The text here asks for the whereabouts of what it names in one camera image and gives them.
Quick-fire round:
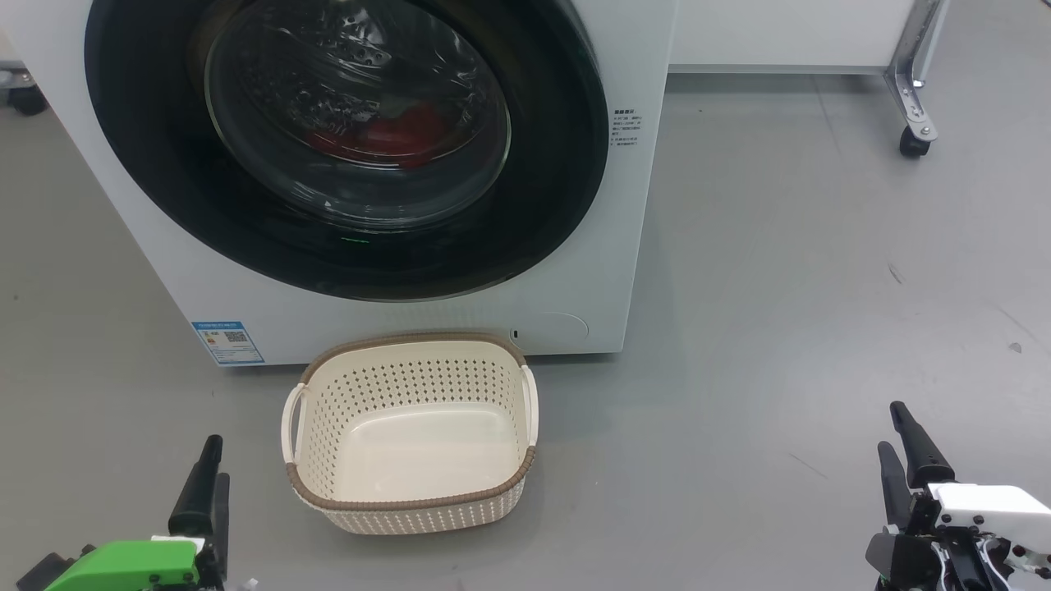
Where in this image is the cream perforated laundry basket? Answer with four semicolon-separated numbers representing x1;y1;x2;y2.
281;331;540;536

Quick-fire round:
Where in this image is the round black glass washer door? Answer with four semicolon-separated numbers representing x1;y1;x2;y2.
84;0;610;303

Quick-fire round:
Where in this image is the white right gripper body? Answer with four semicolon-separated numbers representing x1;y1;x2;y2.
866;483;1051;591

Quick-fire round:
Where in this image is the stainless steel washer drum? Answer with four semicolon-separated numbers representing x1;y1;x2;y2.
209;0;506;169

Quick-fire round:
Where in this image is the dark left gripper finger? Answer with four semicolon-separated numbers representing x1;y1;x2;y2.
209;474;231;577
168;435;224;535

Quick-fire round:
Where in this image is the red basketball jersey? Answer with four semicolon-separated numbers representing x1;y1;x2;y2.
308;103;454;170

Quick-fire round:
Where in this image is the white partition panel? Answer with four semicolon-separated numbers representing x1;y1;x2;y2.
669;0;916;76

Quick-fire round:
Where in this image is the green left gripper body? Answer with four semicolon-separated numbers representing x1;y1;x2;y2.
41;538;227;591

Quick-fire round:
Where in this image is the black text notice sticker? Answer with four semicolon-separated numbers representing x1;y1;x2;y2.
611;107;644;162

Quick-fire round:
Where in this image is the metal partition leg bracket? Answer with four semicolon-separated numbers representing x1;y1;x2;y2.
883;0;952;142

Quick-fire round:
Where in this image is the round white filter cover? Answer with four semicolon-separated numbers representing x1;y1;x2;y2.
525;311;590;352

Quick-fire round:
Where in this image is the blue energy label sticker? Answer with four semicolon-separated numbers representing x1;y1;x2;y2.
191;320;265;367

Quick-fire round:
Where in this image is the white front-load washing machine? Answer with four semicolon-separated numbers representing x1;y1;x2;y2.
0;0;681;368

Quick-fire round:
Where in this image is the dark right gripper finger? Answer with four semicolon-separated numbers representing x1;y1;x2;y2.
891;401;955;489
877;442;912;530

